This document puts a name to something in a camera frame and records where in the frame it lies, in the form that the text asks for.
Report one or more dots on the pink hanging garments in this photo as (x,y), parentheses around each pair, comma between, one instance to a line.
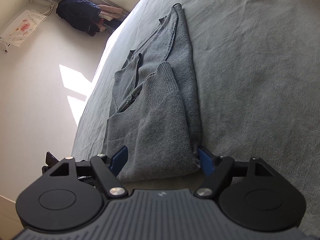
(110,12)

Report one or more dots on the bed with grey sheet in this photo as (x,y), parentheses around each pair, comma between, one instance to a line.
(250,80)

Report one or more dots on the white printed air conditioner cover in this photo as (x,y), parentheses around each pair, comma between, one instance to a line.
(21,28)

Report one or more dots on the grey knit sweater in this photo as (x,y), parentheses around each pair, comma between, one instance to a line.
(160,120)

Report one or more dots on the black smartphone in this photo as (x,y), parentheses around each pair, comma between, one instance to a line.
(51,158)

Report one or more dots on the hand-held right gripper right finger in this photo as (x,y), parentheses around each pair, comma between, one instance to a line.
(206,160)

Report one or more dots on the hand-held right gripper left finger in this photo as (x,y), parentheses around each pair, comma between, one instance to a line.
(120,160)

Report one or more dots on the dark hanging jacket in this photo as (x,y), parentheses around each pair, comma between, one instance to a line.
(77,12)

